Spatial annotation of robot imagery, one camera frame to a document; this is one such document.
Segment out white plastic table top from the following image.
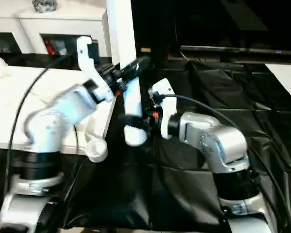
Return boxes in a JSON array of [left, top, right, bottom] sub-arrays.
[[0, 66, 118, 163]]

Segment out red bottle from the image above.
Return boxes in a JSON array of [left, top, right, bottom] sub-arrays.
[[45, 39, 54, 55]]

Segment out white cabinet with glass doors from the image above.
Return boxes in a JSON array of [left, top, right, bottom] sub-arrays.
[[0, 0, 110, 57]]

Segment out black plastic mat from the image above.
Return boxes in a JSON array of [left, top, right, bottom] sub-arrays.
[[0, 51, 291, 231]]

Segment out dark object on cabinet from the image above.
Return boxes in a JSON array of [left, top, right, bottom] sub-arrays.
[[33, 0, 58, 13]]

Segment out white flat board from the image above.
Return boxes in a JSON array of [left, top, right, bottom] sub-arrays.
[[266, 63, 291, 108]]

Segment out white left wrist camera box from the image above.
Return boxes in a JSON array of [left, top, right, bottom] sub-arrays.
[[76, 36, 115, 102]]

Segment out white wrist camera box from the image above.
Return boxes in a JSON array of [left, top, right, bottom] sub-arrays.
[[76, 36, 115, 102], [149, 80, 178, 140]]

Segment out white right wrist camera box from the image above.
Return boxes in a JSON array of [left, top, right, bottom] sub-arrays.
[[149, 80, 178, 140]]

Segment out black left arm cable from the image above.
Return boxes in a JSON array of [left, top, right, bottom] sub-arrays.
[[4, 51, 88, 195]]

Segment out black horizontal rail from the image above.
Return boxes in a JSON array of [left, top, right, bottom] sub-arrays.
[[180, 45, 291, 56]]

